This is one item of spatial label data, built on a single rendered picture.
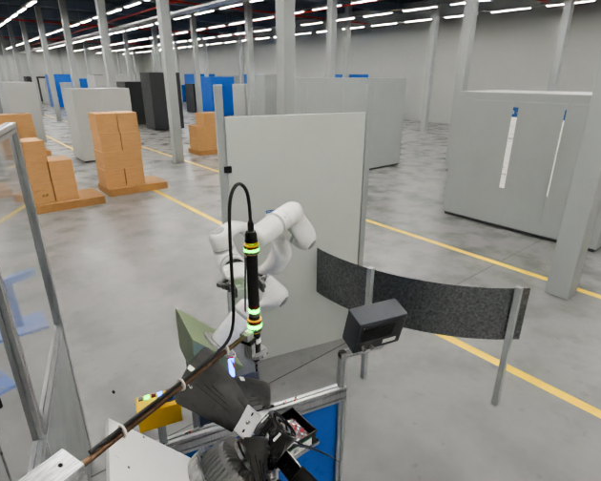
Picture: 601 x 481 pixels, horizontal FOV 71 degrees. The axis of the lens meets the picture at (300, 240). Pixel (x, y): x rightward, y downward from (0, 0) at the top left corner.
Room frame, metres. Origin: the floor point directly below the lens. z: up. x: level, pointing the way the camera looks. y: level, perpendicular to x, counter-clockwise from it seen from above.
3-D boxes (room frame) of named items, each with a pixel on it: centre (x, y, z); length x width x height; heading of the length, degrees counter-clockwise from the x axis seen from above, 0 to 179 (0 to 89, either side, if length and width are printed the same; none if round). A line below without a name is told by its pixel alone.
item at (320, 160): (3.13, 0.01, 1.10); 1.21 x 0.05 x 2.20; 114
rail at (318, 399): (1.46, 0.19, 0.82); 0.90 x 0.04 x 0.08; 114
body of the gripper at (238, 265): (1.22, 0.20, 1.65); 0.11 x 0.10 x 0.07; 24
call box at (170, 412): (1.30, 0.55, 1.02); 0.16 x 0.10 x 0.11; 114
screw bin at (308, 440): (1.34, 0.06, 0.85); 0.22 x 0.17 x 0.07; 130
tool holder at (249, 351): (1.08, 0.14, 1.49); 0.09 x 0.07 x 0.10; 149
